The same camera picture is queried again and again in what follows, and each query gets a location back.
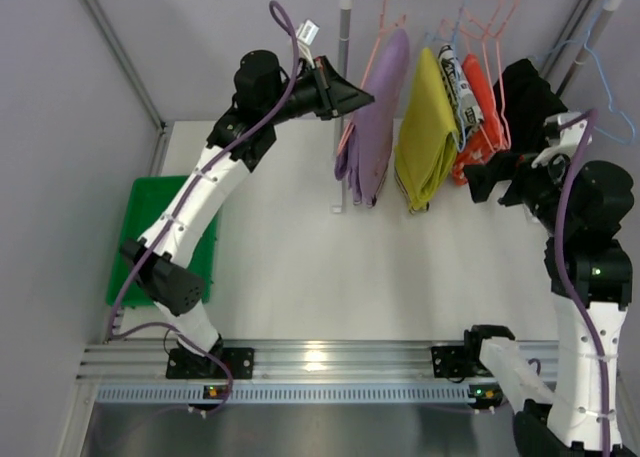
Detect purple trousers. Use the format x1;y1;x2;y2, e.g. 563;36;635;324
334;27;410;207

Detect pink wire hanger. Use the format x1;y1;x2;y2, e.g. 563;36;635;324
335;0;406;158

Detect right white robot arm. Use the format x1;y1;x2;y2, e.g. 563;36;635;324
464;152;634;456

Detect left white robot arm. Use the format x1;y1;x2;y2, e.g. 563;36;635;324
120;50;375;379

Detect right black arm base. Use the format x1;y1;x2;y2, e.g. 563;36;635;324
430;345;476;383

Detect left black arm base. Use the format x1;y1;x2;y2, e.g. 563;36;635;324
165;347;254;380

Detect light blue empty hanger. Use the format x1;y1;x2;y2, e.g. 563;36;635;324
529;0;637;146

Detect yellow-green trousers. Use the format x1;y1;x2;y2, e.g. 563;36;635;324
394;48;458;213

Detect pink hanger pair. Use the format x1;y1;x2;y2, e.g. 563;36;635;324
457;0;519;154

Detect orange patterned cloth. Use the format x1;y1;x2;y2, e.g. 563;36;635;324
452;54;504;186

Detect black garment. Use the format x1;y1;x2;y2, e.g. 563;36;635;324
493;59;568;153

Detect black white patterned cloth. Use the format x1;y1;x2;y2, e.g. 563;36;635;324
437;44;484;140

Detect green plastic bin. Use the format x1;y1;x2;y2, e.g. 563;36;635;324
105;175;218;306

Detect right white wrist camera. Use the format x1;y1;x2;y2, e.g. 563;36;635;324
531;112;588;168

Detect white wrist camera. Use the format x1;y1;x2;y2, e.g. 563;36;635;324
531;112;588;168
296;19;319;65

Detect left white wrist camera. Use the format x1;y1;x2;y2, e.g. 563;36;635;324
296;19;319;65

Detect blue wire hanger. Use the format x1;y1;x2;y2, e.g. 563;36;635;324
422;0;474;153

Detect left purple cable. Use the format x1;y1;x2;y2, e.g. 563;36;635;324
107;0;311;418

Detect rack vertical post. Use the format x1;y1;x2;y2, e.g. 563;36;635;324
330;0;353;215

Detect aluminium frame strut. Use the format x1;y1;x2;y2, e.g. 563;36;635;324
79;0;166;133

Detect aluminium mounting rail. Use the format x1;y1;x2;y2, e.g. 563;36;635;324
77;339;616;383

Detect grey slotted cable duct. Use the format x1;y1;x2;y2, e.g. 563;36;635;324
96;382;498;405

